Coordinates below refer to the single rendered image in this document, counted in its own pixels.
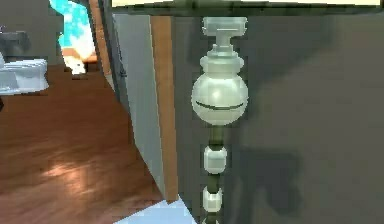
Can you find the white floor lamp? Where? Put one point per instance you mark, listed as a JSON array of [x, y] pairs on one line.
[[219, 96]]

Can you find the turquoise and white towel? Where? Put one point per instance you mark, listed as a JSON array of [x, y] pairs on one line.
[[75, 36]]

